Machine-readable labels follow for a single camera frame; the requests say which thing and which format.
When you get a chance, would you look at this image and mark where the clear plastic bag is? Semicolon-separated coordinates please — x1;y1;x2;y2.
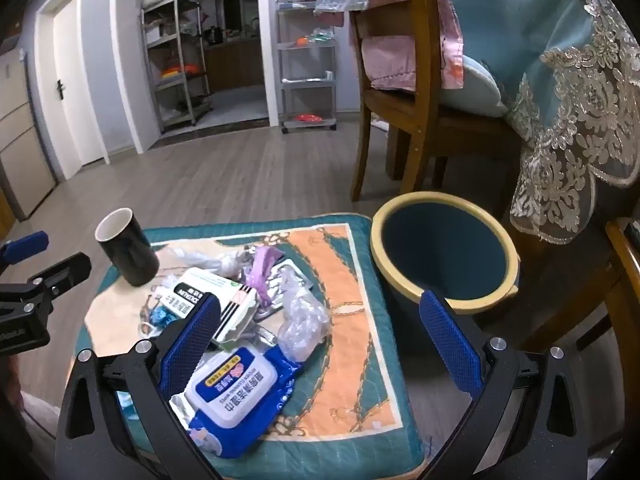
276;266;333;361

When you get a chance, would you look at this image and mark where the beige cabinet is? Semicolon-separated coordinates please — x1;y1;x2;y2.
0;35;56;221

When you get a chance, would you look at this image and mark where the white rolling cart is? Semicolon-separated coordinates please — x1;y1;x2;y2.
274;0;338;134

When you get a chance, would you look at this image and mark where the white striped wipes pack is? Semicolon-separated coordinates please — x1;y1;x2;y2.
152;266;262;352

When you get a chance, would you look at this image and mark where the pink floral cloth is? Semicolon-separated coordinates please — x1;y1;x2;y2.
432;0;466;91

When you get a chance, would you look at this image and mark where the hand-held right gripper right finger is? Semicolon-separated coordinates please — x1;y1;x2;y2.
415;290;591;480

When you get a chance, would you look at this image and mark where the metal shelf rack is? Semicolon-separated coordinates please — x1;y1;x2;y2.
141;0;213;133

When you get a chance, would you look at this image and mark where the pink quilted seat cushion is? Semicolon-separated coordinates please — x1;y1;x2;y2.
361;35;418;92

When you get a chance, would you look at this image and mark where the purple wrapper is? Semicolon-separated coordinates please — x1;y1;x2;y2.
241;246;286;306

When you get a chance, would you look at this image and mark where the light blue pillow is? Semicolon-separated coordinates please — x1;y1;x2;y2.
460;55;508;118

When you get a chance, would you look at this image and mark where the light blue face mask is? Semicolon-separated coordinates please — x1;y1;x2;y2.
139;306;175;337

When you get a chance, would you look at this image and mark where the teal orange printed quilted mat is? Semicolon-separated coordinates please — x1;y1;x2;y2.
75;212;433;480

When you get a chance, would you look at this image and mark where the black cup white inside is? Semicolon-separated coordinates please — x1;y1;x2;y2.
95;208;161;287

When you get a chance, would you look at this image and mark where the white plastic film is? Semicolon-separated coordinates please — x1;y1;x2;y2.
167;246;243;278

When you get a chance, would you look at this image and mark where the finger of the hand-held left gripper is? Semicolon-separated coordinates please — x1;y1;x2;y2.
0;253;93;313
0;231;49;266

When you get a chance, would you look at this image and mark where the wooden kitchen counter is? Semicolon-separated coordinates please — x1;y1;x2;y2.
204;37;266;93

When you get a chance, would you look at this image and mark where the white door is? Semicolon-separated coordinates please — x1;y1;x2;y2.
39;0;108;181

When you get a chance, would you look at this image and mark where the silver blister tray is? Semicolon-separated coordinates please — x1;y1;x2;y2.
260;257;316;321

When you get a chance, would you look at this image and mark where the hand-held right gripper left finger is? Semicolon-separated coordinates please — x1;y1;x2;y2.
55;294;223;480

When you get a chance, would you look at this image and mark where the blue bin with yellow rim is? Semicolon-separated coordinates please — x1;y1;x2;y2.
370;191;521;356

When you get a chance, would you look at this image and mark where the blue wet wipes pack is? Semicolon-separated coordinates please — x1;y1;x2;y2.
170;345;306;460

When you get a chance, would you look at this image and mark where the wooden dining table leg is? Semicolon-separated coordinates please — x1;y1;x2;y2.
387;126;416;181

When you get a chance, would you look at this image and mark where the teal tablecloth with lace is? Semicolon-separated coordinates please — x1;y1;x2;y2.
445;0;640;246

